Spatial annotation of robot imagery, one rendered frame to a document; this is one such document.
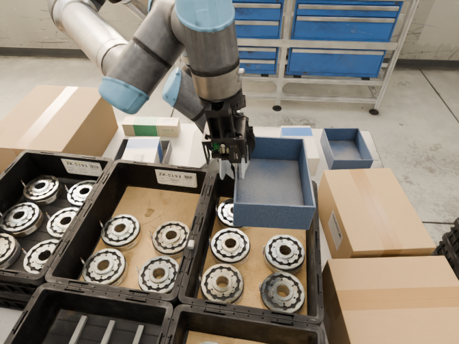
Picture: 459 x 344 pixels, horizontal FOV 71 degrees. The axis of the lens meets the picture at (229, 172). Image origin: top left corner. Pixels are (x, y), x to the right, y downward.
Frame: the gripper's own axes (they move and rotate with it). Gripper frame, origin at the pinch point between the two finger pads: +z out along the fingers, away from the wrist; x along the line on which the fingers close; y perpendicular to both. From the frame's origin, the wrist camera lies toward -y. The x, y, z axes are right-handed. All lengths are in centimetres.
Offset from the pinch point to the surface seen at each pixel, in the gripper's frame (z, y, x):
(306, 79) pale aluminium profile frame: 87, -194, 30
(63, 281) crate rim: 13.8, 18.2, -37.8
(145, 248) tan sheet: 25.3, 2.6, -27.8
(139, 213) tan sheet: 24.6, -9.0, -32.7
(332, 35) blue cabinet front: 55, -197, 49
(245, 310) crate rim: 19.3, 20.6, 1.1
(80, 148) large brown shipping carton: 20, -36, -62
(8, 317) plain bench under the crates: 33, 19, -64
